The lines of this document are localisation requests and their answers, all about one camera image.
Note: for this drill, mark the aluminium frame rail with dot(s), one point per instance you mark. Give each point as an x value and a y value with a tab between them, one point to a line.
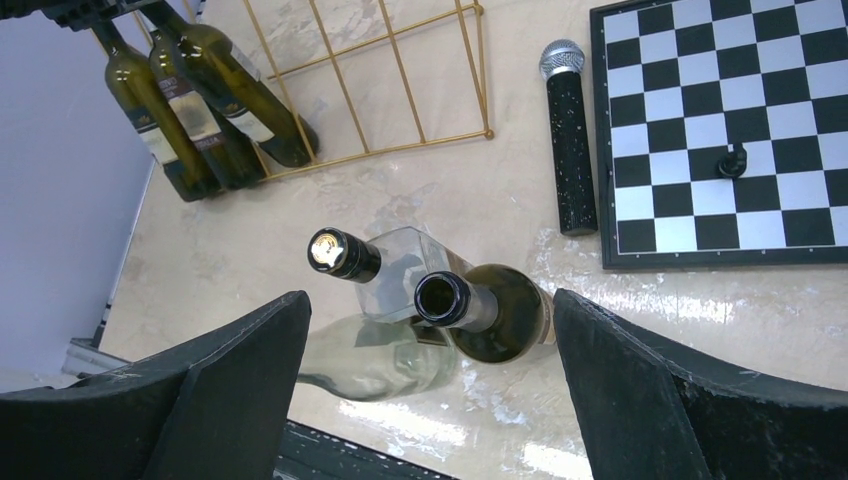
83	355

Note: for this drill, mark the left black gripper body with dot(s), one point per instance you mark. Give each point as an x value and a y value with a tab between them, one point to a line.
74	14

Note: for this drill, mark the black chess piece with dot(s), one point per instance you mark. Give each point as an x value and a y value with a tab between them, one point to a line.
734	164

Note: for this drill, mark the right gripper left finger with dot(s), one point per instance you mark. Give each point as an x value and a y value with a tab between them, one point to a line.
213	407

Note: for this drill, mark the clear square liquor bottle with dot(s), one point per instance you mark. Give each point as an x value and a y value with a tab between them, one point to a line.
385	269

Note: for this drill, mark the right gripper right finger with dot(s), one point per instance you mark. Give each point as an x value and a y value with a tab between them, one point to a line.
649	407

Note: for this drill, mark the black white chessboard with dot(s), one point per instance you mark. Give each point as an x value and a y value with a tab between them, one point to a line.
676	84

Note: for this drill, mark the dark bottle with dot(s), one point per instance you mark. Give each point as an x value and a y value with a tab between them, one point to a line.
220	72
133	85

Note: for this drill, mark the black mounting base bar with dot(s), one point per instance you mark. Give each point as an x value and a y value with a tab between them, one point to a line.
309	453

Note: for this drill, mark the clear round glass bottle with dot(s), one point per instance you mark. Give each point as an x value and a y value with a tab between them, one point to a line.
361	359

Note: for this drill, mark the black glitter microphone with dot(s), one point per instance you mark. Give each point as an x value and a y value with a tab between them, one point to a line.
561	64

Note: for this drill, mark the gold wire wine rack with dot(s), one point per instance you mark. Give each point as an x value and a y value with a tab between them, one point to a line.
370	77

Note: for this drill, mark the green bottle silver cap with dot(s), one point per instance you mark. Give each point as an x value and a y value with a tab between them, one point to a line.
228	152

